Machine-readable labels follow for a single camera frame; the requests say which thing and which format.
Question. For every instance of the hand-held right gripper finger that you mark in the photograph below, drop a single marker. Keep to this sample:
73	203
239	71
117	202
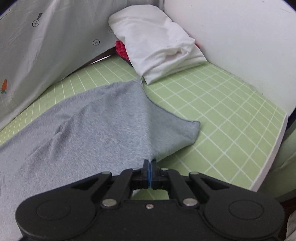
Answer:
147	177
151	177

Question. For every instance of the grey pants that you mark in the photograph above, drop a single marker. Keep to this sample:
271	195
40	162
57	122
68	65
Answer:
92	129

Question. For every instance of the green grid mat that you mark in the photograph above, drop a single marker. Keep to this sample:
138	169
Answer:
212	104

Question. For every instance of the red knitted cloth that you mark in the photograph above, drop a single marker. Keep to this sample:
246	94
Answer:
121	49

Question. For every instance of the white folded cloth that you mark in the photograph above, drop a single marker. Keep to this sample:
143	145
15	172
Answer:
152	44

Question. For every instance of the white board panel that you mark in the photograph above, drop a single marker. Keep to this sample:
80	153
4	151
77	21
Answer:
231	46

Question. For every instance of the white carrot-print sheet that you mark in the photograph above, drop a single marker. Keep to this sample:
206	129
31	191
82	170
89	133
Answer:
57	46

